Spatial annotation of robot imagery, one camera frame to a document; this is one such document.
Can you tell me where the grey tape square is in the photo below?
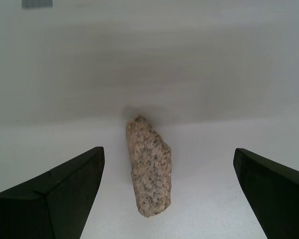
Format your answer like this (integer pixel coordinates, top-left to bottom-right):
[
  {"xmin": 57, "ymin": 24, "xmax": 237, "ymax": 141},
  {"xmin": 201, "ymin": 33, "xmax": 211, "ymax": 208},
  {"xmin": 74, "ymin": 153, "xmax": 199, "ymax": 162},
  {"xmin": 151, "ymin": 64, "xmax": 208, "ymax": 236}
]
[{"xmin": 21, "ymin": 0, "xmax": 53, "ymax": 9}]

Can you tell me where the speckled granite rock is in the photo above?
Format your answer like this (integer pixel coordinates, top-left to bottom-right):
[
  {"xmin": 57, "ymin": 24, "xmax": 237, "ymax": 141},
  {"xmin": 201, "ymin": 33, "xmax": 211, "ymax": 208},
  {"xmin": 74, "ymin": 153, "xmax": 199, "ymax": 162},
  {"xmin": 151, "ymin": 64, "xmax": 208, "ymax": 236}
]
[{"xmin": 126, "ymin": 114, "xmax": 172, "ymax": 218}]

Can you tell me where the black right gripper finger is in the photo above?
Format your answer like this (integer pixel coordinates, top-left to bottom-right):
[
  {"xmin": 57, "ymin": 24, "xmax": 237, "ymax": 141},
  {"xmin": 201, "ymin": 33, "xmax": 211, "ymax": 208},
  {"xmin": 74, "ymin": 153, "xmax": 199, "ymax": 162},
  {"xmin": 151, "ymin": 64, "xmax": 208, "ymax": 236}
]
[
  {"xmin": 0, "ymin": 146, "xmax": 105, "ymax": 239},
  {"xmin": 233, "ymin": 148, "xmax": 299, "ymax": 239}
]

